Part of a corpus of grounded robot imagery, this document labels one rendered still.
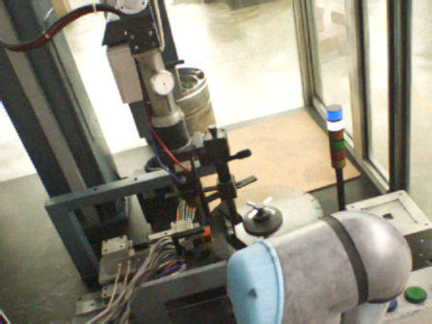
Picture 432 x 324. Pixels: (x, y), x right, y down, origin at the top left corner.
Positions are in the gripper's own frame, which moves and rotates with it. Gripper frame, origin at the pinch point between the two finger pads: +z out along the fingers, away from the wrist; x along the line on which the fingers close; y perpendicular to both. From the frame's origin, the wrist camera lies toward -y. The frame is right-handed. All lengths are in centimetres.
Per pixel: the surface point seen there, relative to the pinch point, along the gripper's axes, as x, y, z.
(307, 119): 48, 21, 101
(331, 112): 41.6, 23.0, 15.0
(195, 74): 70, -22, 74
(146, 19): 61, -14, -24
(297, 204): 17.6, 10.4, 15.9
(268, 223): 14.4, 2.1, 8.9
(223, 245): 10.7, -10.2, 5.4
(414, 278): -1.4, 35.0, -5.0
